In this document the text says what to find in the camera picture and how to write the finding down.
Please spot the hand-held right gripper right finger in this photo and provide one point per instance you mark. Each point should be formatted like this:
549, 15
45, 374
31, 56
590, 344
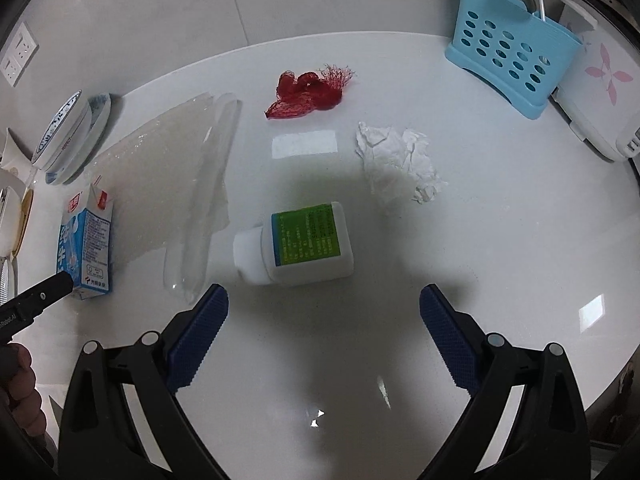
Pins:
445, 340

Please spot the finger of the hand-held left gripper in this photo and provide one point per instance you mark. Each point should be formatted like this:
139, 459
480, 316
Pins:
47, 292

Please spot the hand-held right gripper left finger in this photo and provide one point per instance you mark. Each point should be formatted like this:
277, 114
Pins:
200, 340

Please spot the blue and white milk carton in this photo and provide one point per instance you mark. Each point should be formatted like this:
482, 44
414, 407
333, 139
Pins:
87, 250

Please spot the white pill bottle green label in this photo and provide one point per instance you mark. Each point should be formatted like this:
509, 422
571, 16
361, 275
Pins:
305, 245

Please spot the clear bubble wrap sheet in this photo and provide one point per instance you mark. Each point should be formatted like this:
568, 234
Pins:
145, 180

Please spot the red mesh net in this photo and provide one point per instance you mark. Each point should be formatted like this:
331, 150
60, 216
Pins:
305, 92

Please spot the person's left hand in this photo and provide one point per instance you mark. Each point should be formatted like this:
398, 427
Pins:
25, 395

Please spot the blue striped plate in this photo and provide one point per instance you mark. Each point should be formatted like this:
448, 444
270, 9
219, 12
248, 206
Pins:
7, 277

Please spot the wooden coaster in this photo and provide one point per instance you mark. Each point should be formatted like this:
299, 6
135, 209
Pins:
22, 225

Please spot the white bowl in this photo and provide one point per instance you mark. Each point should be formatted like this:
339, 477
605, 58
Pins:
7, 220

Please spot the clear plastic tube bag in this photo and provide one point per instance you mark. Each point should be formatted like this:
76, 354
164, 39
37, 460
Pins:
205, 210

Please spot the white cup with straws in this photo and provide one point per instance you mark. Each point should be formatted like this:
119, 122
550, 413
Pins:
12, 157

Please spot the blue patterned bowl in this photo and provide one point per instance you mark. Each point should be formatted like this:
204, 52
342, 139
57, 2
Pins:
77, 135
55, 127

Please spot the crumpled white tissue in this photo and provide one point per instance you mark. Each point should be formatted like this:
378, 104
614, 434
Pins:
400, 160

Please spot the light blue utensil basket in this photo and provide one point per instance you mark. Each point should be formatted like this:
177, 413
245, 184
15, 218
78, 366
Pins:
505, 45

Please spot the white rice cooker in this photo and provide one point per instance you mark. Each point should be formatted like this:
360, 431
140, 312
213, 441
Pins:
600, 80

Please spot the white wall socket plate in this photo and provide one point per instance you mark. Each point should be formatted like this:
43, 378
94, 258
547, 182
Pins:
17, 55

